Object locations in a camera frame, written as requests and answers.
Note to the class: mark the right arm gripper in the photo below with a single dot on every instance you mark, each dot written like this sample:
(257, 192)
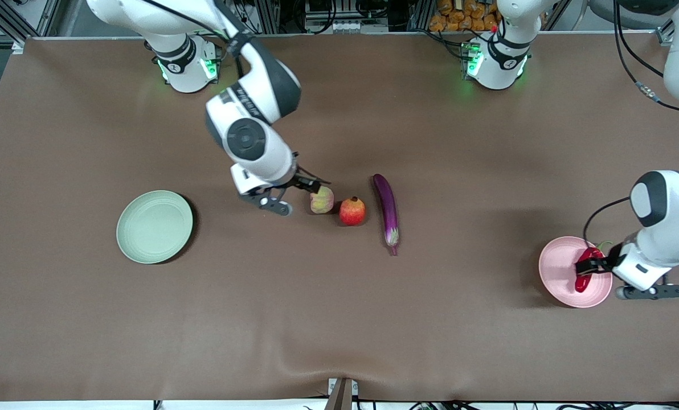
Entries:
(303, 181)

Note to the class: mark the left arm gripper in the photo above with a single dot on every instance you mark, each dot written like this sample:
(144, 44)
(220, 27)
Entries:
(608, 262)

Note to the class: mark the red chili pepper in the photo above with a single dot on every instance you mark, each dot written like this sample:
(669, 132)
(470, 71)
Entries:
(583, 283)

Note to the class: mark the yellow pink peach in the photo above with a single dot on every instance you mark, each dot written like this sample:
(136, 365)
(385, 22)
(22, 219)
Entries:
(322, 203)

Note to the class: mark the long purple eggplant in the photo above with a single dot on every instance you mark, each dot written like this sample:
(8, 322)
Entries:
(386, 205)

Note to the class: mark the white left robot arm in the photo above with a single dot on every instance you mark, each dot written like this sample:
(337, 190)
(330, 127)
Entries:
(675, 216)

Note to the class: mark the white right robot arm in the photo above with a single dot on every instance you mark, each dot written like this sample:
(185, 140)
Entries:
(248, 139)

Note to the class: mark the pink plate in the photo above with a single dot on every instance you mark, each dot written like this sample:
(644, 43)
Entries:
(556, 273)

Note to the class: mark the red pomegranate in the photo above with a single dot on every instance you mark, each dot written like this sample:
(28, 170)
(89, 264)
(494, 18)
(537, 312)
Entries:
(352, 212)

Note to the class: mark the light green plate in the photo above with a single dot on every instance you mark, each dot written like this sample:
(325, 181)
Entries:
(154, 226)

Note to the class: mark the white power strip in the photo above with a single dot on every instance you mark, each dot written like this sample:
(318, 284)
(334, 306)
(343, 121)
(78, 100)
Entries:
(348, 26)

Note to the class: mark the orange brown toy food pile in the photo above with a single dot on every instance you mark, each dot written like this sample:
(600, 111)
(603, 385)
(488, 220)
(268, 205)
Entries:
(462, 17)

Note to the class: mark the dark grey round chair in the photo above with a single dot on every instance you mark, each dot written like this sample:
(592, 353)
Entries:
(630, 11)

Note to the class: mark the aluminium frame profile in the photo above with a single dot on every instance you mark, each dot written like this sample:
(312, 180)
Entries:
(32, 23)
(266, 14)
(663, 34)
(419, 14)

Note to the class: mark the grey metal table bracket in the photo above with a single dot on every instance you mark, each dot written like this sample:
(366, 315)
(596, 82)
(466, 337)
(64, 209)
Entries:
(339, 398)

